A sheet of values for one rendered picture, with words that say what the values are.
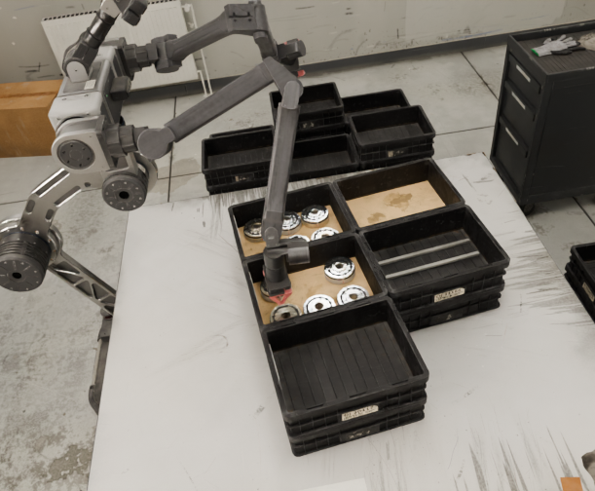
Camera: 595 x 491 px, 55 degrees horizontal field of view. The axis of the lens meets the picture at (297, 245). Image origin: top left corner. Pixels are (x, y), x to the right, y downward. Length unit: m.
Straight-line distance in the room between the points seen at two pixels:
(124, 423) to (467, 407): 1.03
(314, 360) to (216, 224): 0.90
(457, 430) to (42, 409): 1.94
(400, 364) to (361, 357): 0.11
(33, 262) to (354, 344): 1.15
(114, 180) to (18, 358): 1.54
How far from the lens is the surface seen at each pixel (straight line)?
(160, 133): 1.52
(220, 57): 4.81
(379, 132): 3.21
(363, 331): 1.76
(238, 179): 2.95
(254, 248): 2.05
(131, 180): 1.91
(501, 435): 1.76
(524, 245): 2.26
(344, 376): 1.67
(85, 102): 1.65
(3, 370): 3.23
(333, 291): 1.87
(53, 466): 2.80
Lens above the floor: 2.23
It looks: 43 degrees down
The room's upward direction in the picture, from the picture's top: 8 degrees counter-clockwise
